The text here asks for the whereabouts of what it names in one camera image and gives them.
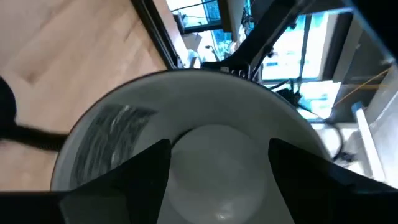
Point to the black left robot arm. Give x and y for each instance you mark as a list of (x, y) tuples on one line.
[(258, 34)]

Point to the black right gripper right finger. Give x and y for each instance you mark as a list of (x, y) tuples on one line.
[(326, 193)]

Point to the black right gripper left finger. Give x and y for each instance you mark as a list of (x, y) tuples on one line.
[(124, 189)]

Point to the black aluminium table frame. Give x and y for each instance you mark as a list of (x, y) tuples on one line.
[(152, 28)]

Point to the black desk lamp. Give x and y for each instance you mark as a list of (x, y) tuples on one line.
[(217, 99)]

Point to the white lightbulb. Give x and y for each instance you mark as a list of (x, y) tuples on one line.
[(217, 174)]

